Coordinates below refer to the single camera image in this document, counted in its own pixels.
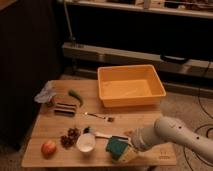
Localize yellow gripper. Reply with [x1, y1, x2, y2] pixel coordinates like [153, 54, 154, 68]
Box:
[112, 131, 139, 163]

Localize green sponge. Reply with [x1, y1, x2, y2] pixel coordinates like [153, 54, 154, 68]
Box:
[105, 137, 129, 160]

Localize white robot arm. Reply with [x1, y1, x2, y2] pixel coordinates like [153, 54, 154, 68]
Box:
[112, 117, 213, 163]

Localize small metal fork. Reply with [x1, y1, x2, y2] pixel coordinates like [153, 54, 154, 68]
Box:
[84, 112, 115, 122]

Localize white bowl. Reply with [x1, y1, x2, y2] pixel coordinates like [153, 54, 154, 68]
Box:
[76, 133, 96, 153]

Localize dark grape bunch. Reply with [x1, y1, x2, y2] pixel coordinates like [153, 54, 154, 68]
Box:
[60, 127, 81, 148]

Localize orange plastic tub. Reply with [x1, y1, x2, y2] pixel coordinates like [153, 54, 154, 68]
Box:
[98, 65, 166, 107]

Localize dark rectangular box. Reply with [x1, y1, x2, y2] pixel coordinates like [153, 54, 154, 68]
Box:
[54, 103, 77, 116]

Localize red apple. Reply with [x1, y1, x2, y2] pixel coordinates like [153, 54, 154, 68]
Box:
[41, 140, 56, 156]

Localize green chili pepper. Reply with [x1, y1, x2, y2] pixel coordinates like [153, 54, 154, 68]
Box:
[68, 90, 83, 107]

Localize crumpled grey cloth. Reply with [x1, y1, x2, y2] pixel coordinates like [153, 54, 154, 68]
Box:
[34, 81, 56, 104]

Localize grey metal shelf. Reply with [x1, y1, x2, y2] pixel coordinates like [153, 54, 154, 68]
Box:
[62, 42, 213, 79]

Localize metal stand pole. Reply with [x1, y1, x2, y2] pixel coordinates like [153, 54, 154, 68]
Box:
[63, 0, 77, 47]

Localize black floor cable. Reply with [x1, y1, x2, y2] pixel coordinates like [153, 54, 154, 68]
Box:
[193, 96, 213, 141]

